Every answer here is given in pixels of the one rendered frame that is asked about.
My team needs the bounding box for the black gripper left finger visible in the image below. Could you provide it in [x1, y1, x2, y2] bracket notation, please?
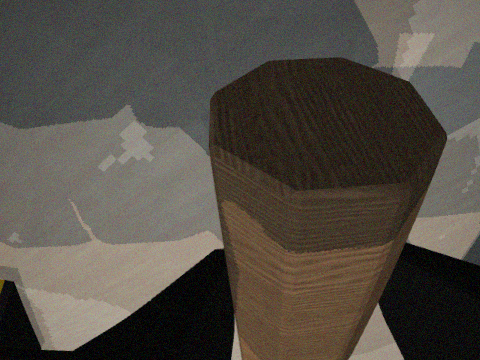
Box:
[0, 248, 235, 360]

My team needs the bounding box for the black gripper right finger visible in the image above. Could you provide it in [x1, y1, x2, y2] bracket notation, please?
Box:
[377, 243, 480, 360]

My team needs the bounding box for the yellow and black box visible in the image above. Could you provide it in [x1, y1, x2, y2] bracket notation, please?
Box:
[0, 280, 41, 351]

